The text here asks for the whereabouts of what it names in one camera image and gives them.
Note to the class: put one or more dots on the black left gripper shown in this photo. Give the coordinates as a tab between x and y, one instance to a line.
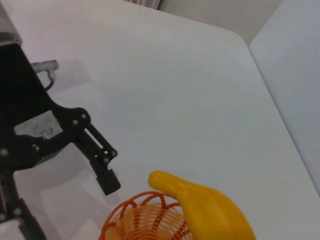
22	105

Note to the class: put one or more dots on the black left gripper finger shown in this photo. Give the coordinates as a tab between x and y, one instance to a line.
100	160
15	207

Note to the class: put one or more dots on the yellow banana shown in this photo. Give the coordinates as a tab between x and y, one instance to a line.
205	207

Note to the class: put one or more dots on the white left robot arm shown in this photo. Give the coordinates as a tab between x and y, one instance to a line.
6	27

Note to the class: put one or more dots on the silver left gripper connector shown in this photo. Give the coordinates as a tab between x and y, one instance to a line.
45	65

